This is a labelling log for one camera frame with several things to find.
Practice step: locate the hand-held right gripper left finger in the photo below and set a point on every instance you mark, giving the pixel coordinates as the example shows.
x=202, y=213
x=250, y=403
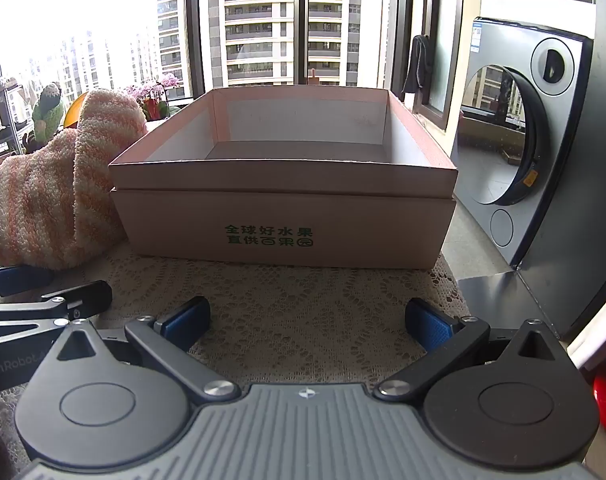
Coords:
x=183, y=322

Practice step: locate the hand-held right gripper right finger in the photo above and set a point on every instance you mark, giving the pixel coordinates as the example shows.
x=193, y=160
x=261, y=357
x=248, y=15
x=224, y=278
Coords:
x=433, y=327

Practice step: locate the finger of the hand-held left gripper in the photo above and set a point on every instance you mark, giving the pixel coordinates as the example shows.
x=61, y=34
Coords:
x=18, y=280
x=83, y=297

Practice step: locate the striped fluffy orange white cloth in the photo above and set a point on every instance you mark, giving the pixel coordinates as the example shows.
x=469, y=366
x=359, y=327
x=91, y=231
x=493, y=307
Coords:
x=43, y=200

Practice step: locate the pink cardboard box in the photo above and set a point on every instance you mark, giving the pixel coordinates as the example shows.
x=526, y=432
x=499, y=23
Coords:
x=283, y=220

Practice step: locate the crochet doll with red hat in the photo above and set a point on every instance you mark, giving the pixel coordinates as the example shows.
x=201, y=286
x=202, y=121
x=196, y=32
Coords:
x=48, y=115

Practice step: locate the white lace tablecloth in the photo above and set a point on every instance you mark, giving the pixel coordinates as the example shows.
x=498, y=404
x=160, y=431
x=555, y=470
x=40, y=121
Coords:
x=283, y=310

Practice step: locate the metal shelf rack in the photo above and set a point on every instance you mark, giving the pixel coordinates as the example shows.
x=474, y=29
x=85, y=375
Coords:
x=15, y=125

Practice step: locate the yellow plush toy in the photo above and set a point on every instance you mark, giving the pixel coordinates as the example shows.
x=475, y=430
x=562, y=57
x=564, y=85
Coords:
x=74, y=112

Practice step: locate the potted pink flower plant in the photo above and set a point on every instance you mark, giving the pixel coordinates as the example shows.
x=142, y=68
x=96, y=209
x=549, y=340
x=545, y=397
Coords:
x=155, y=91

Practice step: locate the silver washing machine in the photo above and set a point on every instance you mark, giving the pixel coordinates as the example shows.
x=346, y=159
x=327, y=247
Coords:
x=563, y=125

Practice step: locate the dark hanging cloth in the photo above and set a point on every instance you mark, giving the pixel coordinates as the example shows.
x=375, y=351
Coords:
x=418, y=70

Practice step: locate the small dark framed window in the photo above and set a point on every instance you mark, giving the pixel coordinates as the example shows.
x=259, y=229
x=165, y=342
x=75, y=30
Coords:
x=445, y=60

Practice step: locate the large black framed window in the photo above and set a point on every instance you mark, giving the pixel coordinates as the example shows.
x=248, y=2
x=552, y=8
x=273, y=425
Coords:
x=197, y=35

